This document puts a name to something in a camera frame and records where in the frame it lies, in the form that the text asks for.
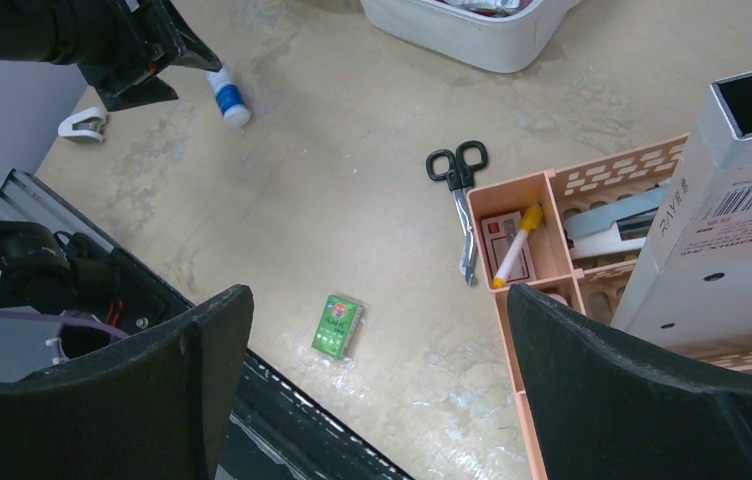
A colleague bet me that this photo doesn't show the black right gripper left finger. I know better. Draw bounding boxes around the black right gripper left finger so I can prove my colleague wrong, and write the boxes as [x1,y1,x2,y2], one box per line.
[0,285,254,479]

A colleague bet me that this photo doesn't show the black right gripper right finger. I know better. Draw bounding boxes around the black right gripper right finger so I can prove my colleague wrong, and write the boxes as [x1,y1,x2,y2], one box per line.
[507,284,752,479]

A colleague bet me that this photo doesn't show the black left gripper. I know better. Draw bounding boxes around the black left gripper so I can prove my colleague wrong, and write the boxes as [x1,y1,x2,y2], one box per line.
[0,0,222,112]

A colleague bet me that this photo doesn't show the white bottle blue label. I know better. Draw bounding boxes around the white bottle blue label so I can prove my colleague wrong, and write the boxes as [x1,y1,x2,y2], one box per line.
[205,65,251,129]

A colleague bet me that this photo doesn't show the small green box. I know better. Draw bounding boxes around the small green box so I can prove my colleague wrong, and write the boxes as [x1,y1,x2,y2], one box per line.
[311,295,364,360]

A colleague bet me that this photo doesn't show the black handled scissors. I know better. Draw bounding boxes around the black handled scissors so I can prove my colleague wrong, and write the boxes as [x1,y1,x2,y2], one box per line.
[425,140,489,286]

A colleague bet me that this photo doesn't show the grey medicine case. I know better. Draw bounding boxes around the grey medicine case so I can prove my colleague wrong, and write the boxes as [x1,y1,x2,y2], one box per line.
[361,0,579,74]

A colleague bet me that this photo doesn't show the clear bag of sachets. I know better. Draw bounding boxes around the clear bag of sachets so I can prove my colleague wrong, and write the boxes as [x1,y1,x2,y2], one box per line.
[444,0,529,17]

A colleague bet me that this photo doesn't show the white staple remover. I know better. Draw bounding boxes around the white staple remover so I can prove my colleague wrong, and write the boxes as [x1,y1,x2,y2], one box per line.
[57,107,108,144]

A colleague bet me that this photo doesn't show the pink eraser block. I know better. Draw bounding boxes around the pink eraser block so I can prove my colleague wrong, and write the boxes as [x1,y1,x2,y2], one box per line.
[547,292,569,305]

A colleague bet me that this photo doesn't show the white cardboard folder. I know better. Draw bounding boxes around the white cardboard folder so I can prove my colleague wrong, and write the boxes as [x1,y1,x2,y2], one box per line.
[612,71,752,350]

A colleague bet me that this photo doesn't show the grey stapler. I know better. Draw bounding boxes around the grey stapler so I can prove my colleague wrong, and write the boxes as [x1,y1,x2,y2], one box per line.
[563,184,668,260]

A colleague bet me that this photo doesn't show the peach plastic desk organizer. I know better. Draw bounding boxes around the peach plastic desk organizer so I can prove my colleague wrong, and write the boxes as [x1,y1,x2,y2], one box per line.
[465,134,752,480]

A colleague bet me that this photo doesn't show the yellow white marker pen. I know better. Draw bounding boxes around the yellow white marker pen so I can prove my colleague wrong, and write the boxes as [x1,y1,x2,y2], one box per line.
[492,204,544,289]

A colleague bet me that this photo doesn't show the red white card box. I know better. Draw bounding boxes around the red white card box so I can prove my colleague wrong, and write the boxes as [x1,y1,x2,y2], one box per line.
[481,212,537,288]

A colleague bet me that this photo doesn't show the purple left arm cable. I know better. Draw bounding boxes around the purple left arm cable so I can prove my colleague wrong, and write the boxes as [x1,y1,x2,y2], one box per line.
[0,304,132,342]

